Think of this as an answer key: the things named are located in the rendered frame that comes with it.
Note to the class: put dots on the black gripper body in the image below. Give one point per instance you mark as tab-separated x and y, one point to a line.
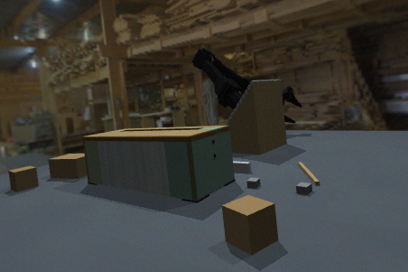
287	93

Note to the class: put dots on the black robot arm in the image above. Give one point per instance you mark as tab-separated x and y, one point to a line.
227	82

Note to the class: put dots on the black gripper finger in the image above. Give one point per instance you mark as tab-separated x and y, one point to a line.
287	119
293	100

